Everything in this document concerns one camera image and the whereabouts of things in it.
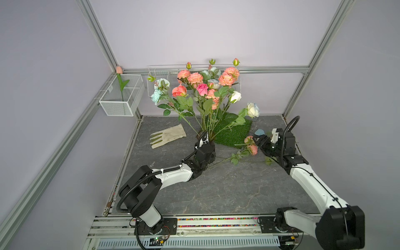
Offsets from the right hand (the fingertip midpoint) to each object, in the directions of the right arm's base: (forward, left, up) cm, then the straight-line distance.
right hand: (254, 138), depth 83 cm
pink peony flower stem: (-2, +8, -18) cm, 20 cm away
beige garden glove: (+15, +58, -20) cm, 63 cm away
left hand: (+1, +25, -5) cm, 25 cm away
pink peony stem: (+3, -2, -15) cm, 16 cm away
